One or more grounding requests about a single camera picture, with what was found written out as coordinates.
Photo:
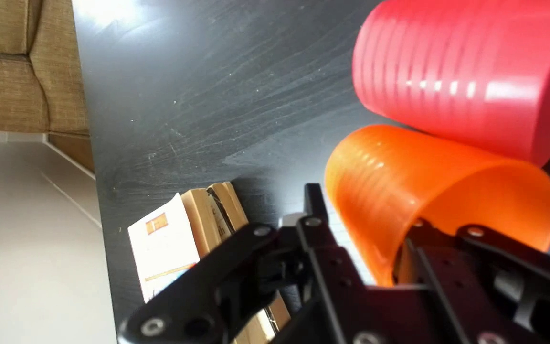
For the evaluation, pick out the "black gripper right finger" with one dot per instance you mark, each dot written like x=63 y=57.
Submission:
x=496 y=288

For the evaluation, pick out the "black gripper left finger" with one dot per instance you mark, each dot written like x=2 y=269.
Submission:
x=210 y=280

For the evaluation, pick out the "orange plastic cup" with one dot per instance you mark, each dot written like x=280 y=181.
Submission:
x=414 y=179

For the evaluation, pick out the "pink plastic cup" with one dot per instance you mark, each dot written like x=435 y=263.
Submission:
x=471 y=64

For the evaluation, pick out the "olive fabric couch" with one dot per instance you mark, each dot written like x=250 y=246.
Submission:
x=19 y=64

